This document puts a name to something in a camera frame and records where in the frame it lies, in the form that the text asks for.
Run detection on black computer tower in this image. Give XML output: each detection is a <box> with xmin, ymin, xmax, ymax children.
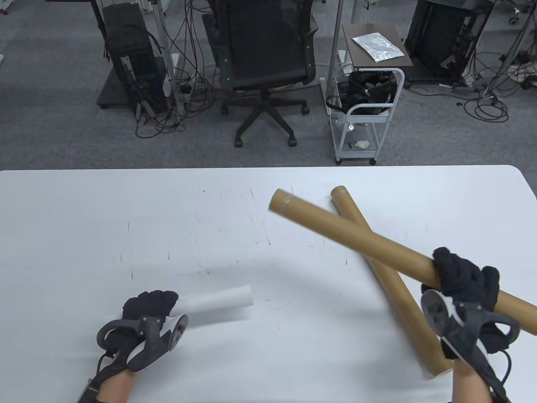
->
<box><xmin>102</xmin><ymin>2</ymin><xmax>167</xmax><ymax>115</ymax></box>

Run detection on white wheeled utility cart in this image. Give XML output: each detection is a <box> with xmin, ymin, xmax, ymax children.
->
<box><xmin>321</xmin><ymin>63</ymin><xmax>406</xmax><ymax>165</ymax></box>

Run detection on person's right forearm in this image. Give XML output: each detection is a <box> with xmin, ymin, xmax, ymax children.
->
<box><xmin>451</xmin><ymin>359</ymin><xmax>495</xmax><ymax>403</ymax></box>

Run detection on tangled black floor cables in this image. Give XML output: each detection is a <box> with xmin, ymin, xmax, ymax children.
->
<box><xmin>134</xmin><ymin>0</ymin><xmax>219</xmax><ymax>139</ymax></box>
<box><xmin>463</xmin><ymin>46</ymin><xmax>537</xmax><ymax>123</ymax></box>

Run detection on grey right hand controller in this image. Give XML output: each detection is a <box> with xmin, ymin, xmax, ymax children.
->
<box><xmin>421</xmin><ymin>289</ymin><xmax>521</xmax><ymax>374</ymax></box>

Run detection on black bag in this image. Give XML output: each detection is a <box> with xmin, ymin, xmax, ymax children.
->
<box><xmin>326</xmin><ymin>71</ymin><xmax>398</xmax><ymax>115</ymax></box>

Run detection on silver plastic bag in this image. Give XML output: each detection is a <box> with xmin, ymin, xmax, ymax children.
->
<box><xmin>352</xmin><ymin>32</ymin><xmax>406</xmax><ymax>63</ymax></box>

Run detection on grey hand controller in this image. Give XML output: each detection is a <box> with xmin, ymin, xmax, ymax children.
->
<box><xmin>96</xmin><ymin>314</ymin><xmax>188</xmax><ymax>372</ymax></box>
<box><xmin>421</xmin><ymin>289</ymin><xmax>521</xmax><ymax>374</ymax></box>

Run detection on metal pole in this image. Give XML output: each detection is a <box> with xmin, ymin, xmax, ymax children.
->
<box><xmin>327</xmin><ymin>0</ymin><xmax>345</xmax><ymax>105</ymax></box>

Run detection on black equipment rack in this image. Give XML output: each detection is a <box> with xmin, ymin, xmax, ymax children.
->
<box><xmin>405</xmin><ymin>0</ymin><xmax>492</xmax><ymax>81</ymax></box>

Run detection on brown cardboard mailing tube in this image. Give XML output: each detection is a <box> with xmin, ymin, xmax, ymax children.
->
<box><xmin>268</xmin><ymin>188</ymin><xmax>537</xmax><ymax>336</ymax></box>
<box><xmin>330</xmin><ymin>185</ymin><xmax>454</xmax><ymax>377</ymax></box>

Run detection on grey left hand controller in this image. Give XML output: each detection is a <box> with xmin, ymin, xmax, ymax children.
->
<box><xmin>96</xmin><ymin>314</ymin><xmax>188</xmax><ymax>372</ymax></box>

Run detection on brown side table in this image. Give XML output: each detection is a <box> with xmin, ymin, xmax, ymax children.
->
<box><xmin>342</xmin><ymin>23</ymin><xmax>414</xmax><ymax>68</ymax></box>

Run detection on person's right hand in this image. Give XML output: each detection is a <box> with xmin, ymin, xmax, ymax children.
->
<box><xmin>421</xmin><ymin>247</ymin><xmax>521</xmax><ymax>361</ymax></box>

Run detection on person's left forearm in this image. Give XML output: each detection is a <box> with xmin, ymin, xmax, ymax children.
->
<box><xmin>94</xmin><ymin>369</ymin><xmax>139</xmax><ymax>403</ymax></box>

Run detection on black glove cable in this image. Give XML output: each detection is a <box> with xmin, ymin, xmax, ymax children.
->
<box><xmin>482</xmin><ymin>351</ymin><xmax>513</xmax><ymax>403</ymax></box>

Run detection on green striped mouse pad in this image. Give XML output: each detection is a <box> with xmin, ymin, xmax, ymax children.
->
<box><xmin>103</xmin><ymin>285</ymin><xmax>254</xmax><ymax>326</ymax></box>

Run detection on black mesh office chair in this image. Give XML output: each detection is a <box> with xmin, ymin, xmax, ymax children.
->
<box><xmin>201</xmin><ymin>0</ymin><xmax>319</xmax><ymax>147</ymax></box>

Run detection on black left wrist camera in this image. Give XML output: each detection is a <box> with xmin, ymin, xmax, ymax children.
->
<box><xmin>77</xmin><ymin>378</ymin><xmax>102</xmax><ymax>403</ymax></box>

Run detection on person's left hand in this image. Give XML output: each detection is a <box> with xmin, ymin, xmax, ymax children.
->
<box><xmin>97</xmin><ymin>290</ymin><xmax>180</xmax><ymax>372</ymax></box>

